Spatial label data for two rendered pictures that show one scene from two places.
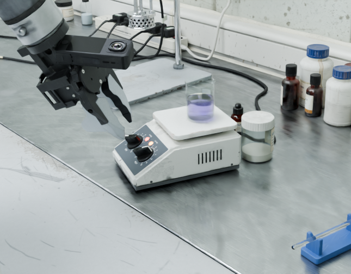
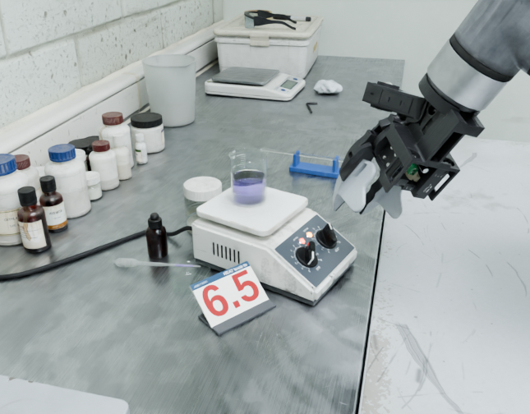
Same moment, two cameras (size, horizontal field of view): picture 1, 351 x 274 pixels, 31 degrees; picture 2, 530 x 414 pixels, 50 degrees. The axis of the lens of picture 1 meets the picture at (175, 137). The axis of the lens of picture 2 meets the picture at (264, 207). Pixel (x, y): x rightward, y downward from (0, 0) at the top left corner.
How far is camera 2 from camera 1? 1.54 m
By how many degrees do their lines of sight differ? 107
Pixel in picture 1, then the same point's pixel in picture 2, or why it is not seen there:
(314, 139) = (136, 212)
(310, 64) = (22, 177)
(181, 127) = (285, 201)
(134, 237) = (413, 236)
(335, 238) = (311, 167)
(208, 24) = not seen: outside the picture
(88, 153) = (315, 343)
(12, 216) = (499, 315)
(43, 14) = not seen: hidden behind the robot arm
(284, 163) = not seen: hidden behind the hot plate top
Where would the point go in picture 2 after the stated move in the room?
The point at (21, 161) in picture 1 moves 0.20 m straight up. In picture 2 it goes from (412, 397) to (438, 229)
